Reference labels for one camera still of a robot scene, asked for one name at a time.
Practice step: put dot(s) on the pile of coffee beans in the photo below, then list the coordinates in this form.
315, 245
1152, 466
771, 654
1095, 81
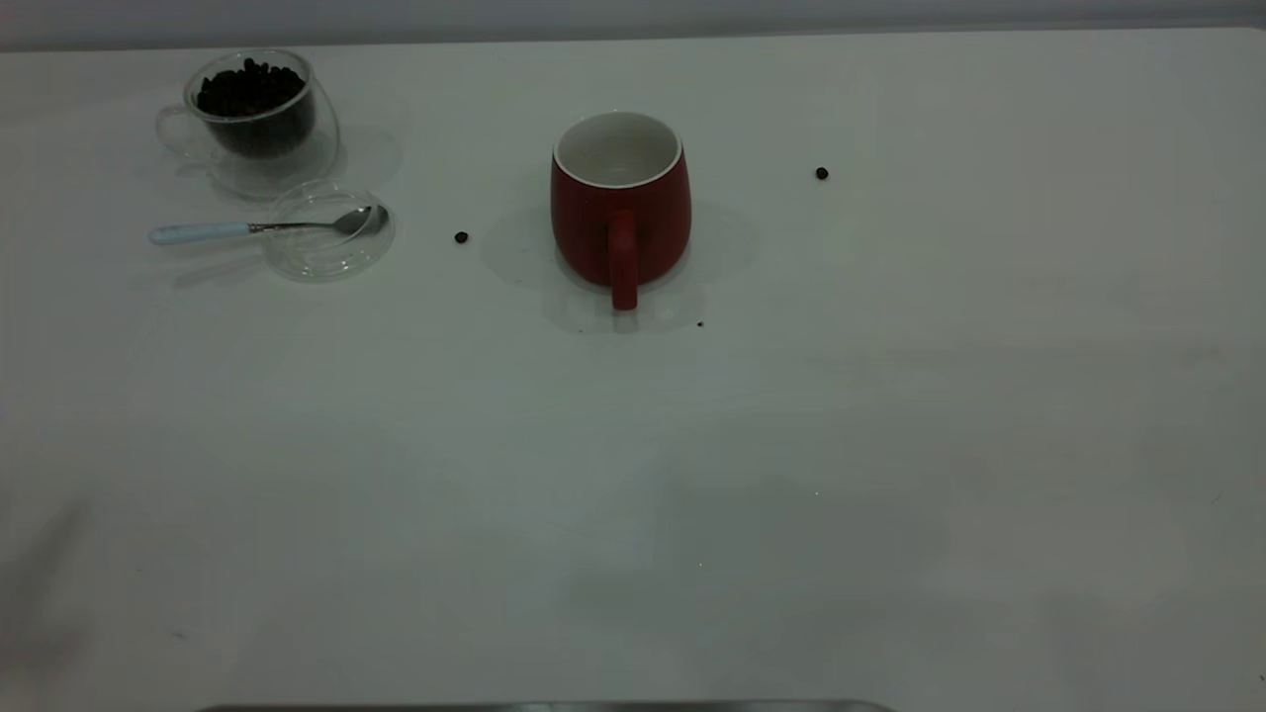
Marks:
252, 99

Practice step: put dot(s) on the clear glass saucer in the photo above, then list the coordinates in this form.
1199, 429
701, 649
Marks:
326, 262

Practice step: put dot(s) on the clear glass cup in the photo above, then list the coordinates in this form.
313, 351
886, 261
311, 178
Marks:
321, 148

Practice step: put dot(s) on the red ceramic mug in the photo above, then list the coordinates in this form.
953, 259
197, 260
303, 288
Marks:
584, 232

